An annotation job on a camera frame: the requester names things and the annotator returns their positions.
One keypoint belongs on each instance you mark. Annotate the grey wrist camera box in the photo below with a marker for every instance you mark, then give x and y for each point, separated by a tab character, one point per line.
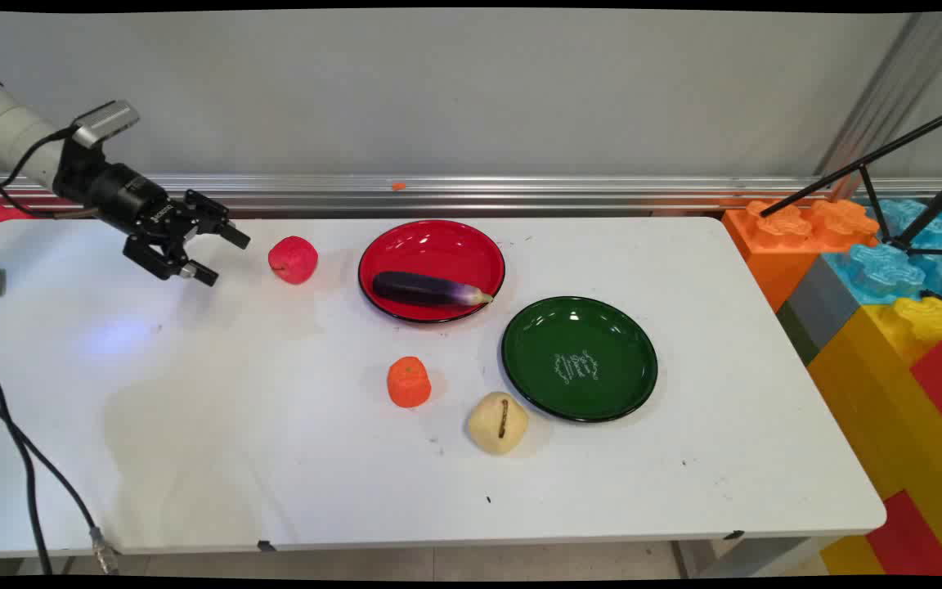
107	121

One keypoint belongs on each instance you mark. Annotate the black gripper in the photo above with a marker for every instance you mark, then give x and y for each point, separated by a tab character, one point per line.
123	196

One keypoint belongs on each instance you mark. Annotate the orange toy fruit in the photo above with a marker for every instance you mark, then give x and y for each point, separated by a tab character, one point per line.
409	383

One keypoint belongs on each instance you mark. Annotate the black tripod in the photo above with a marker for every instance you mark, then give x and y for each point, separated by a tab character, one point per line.
872	155

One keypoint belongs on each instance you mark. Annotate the purple toy eggplant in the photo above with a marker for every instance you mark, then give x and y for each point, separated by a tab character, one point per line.
422	289

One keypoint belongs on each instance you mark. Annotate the white table leg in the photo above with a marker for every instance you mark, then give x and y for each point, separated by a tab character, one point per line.
733	558

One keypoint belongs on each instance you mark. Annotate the yellow giant building block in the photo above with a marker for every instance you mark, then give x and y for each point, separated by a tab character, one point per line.
872	393

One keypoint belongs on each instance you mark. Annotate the red toy apple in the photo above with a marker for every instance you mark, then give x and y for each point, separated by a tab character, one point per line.
293	260

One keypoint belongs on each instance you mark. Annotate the green plate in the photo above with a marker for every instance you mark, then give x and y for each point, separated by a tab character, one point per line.
577	327

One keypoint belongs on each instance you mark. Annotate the orange giant building block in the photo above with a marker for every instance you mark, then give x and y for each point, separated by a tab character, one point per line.
773	254

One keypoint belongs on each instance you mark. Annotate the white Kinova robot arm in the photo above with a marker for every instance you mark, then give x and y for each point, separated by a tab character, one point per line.
6	123

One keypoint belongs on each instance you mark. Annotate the grey giant building block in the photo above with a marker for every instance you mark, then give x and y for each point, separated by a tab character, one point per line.
818	307

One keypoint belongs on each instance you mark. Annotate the pale yellow toy potato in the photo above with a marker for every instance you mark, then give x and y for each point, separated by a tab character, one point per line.
487	425

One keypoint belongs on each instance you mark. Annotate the blue giant building block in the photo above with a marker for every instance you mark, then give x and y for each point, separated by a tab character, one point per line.
888	270

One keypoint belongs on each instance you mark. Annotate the low red giant building block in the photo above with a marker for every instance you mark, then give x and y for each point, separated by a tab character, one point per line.
912	540

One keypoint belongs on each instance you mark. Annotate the red plate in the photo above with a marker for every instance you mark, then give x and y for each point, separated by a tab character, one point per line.
438	245

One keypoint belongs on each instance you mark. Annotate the aluminium rail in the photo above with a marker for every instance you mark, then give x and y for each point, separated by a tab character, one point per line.
520	195

